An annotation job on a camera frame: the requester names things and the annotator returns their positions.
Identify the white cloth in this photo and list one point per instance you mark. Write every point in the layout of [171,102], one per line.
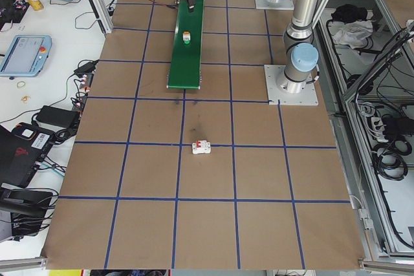
[354,32]

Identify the aluminium post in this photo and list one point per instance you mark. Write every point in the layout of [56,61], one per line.
[105,24]

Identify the white circuit breaker red switch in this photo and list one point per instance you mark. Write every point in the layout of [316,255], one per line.
[200,147]

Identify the green conveyor belt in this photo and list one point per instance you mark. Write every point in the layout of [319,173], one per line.
[187,62]

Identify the black desk device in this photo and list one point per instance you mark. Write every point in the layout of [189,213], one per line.
[22,201]

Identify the black case with red print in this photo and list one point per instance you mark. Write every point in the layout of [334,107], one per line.
[19,159]

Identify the yellow drink can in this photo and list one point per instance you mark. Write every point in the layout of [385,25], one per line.
[35,3]

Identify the power strip with plugs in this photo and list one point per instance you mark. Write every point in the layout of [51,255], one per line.
[82,91]

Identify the large black power adapter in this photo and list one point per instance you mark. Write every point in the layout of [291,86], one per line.
[56,116]

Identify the white power strip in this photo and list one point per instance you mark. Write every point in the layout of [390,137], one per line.
[376,125]

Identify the black power brick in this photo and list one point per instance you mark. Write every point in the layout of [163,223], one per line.
[393,125]

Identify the black cloth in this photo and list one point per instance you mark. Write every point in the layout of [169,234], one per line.
[351,12]

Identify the yellow rubber band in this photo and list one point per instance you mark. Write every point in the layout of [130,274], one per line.
[21,82]
[26,98]

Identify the aluminium profile bar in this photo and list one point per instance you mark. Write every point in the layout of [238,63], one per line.
[388,263]
[22,263]

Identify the light blue teach pendant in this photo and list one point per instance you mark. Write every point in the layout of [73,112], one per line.
[22,56]

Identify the green push button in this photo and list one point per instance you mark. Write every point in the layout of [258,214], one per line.
[186,37]

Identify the metal bar frame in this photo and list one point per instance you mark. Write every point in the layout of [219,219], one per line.
[347,159]

